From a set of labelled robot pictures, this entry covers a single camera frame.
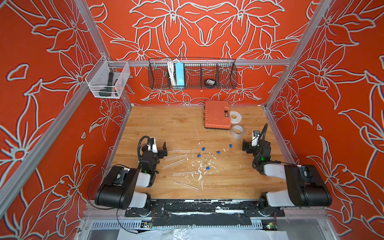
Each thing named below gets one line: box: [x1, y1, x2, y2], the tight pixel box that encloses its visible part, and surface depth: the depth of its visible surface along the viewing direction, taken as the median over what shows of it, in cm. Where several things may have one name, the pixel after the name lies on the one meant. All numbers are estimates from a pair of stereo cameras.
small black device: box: [205, 79, 216, 86], surface depth 97 cm
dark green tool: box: [99, 72, 114, 97], surface depth 83 cm
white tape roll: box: [229, 110, 242, 124], surface depth 113 cm
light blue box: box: [175, 62, 185, 86], surface depth 92 cm
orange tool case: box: [204, 100, 231, 130], surface depth 112 cm
